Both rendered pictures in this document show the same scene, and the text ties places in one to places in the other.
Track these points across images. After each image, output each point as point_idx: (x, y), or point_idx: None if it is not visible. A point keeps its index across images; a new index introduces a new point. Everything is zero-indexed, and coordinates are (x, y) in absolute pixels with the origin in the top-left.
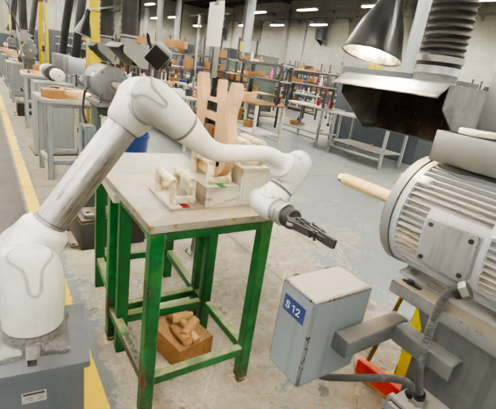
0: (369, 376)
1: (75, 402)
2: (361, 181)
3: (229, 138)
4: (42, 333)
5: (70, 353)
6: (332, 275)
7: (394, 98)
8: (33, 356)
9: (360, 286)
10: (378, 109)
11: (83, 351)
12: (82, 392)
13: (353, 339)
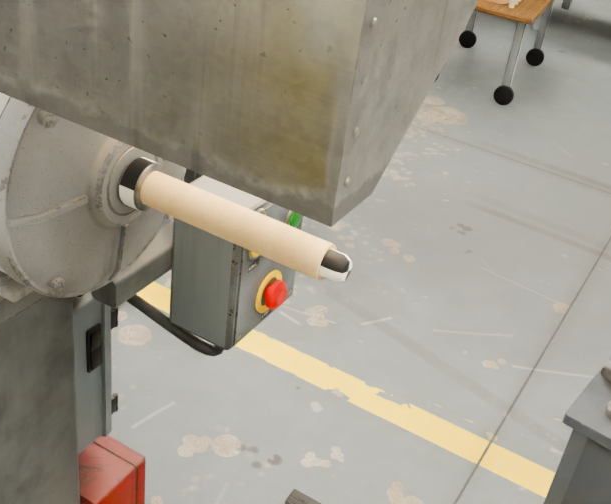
0: (139, 296)
1: (559, 475)
2: (266, 216)
3: None
4: None
5: (600, 411)
6: (243, 193)
7: (275, 43)
8: None
9: (193, 185)
10: (336, 135)
11: (591, 421)
12: (567, 482)
13: None
